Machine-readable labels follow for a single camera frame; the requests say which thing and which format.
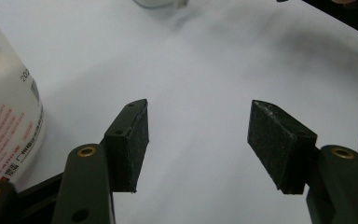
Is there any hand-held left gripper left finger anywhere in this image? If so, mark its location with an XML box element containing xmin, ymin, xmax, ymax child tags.
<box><xmin>101</xmin><ymin>98</ymin><xmax>150</xmax><ymax>194</ymax></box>

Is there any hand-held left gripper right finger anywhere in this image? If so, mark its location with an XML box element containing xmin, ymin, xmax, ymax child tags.
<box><xmin>247</xmin><ymin>99</ymin><xmax>318</xmax><ymax>195</ymax></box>

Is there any red and white refill pouch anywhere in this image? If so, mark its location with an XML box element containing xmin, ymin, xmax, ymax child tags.
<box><xmin>0</xmin><ymin>3</ymin><xmax>47</xmax><ymax>185</ymax></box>

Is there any white round flip-lid container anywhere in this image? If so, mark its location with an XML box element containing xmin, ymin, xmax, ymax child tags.
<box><xmin>132</xmin><ymin>0</ymin><xmax>189</xmax><ymax>9</ymax></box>

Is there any white paper sheet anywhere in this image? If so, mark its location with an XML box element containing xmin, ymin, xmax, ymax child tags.
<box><xmin>0</xmin><ymin>0</ymin><xmax>358</xmax><ymax>224</ymax></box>

